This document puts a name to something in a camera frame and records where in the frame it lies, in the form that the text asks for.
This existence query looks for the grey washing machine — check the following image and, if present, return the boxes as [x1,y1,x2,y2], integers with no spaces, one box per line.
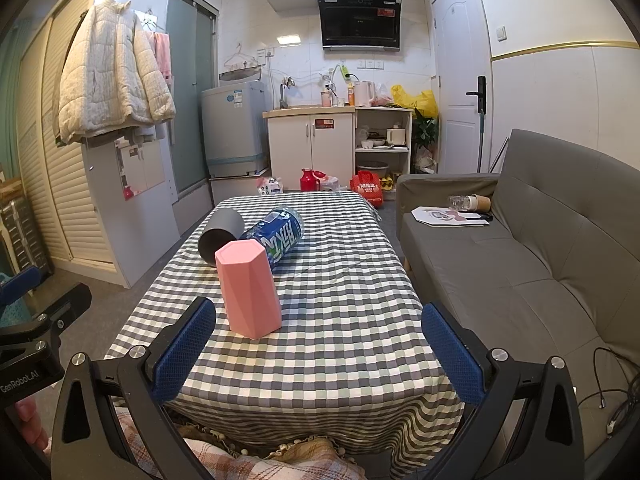
[201,80,271,178]

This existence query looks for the grey checkered tablecloth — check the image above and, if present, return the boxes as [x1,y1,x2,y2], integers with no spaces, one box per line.
[104,191,463,461]

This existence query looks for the pink hanging garment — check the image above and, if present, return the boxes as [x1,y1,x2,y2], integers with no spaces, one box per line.
[152,31,174,84]

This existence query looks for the black range hood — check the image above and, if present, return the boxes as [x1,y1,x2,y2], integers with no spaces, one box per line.
[314,0,406,52]

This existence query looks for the white printed booklet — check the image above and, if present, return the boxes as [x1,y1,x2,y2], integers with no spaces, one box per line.
[411,206,492,227]

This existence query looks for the frosted glass door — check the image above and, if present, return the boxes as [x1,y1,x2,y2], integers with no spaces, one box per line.
[165,0,221,206]

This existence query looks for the white floor cabinet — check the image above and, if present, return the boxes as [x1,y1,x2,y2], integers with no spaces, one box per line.
[82,132,181,288]

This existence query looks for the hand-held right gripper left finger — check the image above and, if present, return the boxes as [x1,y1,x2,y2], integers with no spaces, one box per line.
[50,296,218,480]

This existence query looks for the white kitchen cabinet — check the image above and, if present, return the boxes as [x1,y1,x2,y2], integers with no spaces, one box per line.
[263,106,414,193]

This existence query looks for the grey fabric sofa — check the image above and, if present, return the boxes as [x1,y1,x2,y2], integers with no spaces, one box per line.
[396,129,640,466]

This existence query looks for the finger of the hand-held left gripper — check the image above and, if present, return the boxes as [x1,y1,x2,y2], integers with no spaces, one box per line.
[0,266,42,308]
[31,282,93,335]

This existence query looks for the black door handle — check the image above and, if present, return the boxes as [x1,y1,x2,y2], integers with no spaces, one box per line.
[466,76,487,113]

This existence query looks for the white door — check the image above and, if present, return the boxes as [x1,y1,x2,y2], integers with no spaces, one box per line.
[431,0,493,176]

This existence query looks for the red shopping bag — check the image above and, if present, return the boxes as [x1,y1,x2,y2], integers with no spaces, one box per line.
[349,170,385,207]

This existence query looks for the pink faceted cup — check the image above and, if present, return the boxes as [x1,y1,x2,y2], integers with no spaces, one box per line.
[215,239,283,337]

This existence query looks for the green potted plant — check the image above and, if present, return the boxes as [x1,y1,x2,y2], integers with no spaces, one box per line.
[413,110,440,149]

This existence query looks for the person's left hand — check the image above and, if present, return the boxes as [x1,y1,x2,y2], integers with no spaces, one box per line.
[15,398,51,456]

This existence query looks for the metal faucet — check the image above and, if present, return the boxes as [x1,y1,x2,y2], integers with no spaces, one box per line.
[279,77,301,110]

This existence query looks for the yellow plastic bag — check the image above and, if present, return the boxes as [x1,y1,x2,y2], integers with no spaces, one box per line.
[391,84,439,120]

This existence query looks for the dark grey cup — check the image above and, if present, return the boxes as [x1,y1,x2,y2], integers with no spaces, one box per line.
[198,208,245,266]

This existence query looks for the white puffer jacket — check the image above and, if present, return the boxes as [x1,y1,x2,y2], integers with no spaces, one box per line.
[56,0,177,147]

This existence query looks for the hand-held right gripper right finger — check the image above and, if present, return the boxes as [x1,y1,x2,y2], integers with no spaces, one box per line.
[421,302,586,480]

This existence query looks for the louvered wardrobe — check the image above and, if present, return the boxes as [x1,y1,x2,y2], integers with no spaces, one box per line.
[15,0,121,267]

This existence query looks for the black cables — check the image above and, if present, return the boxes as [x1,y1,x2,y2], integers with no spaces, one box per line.
[577,347,640,433]

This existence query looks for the grey suitcase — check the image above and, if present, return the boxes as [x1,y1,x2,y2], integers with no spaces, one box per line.
[0,195,52,275]

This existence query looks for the wire clothes hanger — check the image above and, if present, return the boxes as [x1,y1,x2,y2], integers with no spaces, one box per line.
[223,42,262,69]

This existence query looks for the blue label plastic bottle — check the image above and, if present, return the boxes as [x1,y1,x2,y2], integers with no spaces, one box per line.
[239,207,305,273]

